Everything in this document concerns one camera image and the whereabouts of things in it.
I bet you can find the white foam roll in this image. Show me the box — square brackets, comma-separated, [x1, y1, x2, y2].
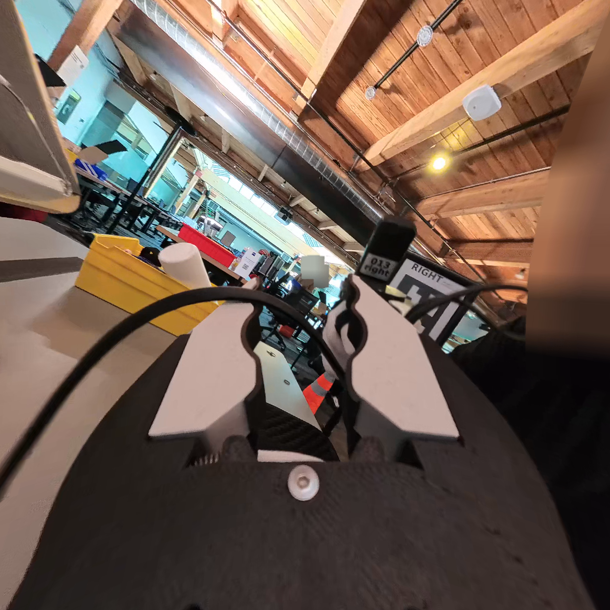
[158, 243, 210, 288]

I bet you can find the black white marker board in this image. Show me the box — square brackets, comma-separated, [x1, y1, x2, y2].
[389, 257, 482, 346]

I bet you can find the wooden edge table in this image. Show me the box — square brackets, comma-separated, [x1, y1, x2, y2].
[157, 224, 248, 286]

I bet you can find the black padded armrest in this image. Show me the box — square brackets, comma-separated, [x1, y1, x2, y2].
[260, 405, 340, 462]

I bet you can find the silver spiral ventilation duct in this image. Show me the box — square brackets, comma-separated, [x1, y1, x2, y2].
[128, 0, 382, 215]

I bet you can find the black office chair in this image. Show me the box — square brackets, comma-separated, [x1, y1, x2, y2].
[265, 286, 321, 349]

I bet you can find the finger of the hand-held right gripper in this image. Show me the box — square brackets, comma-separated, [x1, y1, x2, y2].
[324, 305, 363, 370]

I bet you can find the person's black clothing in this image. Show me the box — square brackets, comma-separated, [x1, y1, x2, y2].
[450, 316, 610, 596]

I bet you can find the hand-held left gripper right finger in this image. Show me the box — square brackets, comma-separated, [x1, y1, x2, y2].
[342, 274, 460, 441]

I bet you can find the yellow plastic bin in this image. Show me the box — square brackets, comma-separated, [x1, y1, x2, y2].
[76, 234, 224, 336]

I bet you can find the wooden tray with black pad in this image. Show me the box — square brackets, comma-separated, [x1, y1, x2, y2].
[81, 140, 128, 163]
[0, 0, 82, 214]

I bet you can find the orange traffic cone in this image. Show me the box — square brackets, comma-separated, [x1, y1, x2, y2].
[303, 372, 336, 414]

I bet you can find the long work table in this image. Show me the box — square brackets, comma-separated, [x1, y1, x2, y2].
[71, 162, 158, 229]

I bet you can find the black rubber cord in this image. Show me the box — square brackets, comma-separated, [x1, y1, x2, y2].
[0, 285, 528, 496]

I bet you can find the white ceiling device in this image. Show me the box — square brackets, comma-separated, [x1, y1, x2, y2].
[462, 85, 503, 121]

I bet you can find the red plastic bin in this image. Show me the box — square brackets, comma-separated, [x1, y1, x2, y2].
[179, 223, 238, 268]

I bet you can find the white labelled box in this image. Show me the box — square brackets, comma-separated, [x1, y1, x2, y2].
[236, 248, 265, 279]

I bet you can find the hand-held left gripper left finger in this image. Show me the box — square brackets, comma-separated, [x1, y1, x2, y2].
[148, 303, 264, 441]

